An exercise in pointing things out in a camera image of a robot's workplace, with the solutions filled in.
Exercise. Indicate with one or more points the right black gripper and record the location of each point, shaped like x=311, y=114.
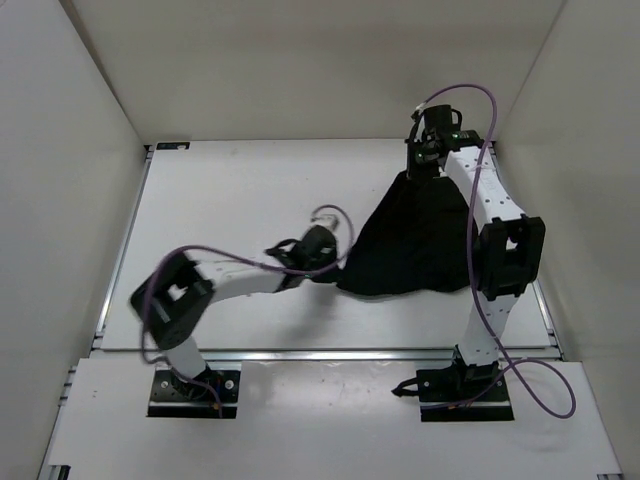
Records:
x=412, y=171

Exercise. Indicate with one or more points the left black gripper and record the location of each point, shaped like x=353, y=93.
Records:
x=324, y=278

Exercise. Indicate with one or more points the black pleated skirt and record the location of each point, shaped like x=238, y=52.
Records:
x=414, y=240

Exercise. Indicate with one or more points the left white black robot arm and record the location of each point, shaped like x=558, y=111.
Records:
x=172, y=300

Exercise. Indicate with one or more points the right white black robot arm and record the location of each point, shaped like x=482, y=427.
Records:
x=503, y=247

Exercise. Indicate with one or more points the left blue corner label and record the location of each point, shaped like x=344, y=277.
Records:
x=170, y=146

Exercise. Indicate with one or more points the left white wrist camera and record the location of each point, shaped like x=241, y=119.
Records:
x=328, y=221

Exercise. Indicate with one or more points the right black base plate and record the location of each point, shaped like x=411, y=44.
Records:
x=443, y=399

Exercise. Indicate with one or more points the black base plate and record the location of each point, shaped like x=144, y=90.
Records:
x=171, y=398
x=443, y=399

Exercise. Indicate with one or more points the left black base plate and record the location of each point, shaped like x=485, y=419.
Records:
x=171, y=398

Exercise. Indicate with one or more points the aluminium table frame rail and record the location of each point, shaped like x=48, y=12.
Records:
x=547, y=353

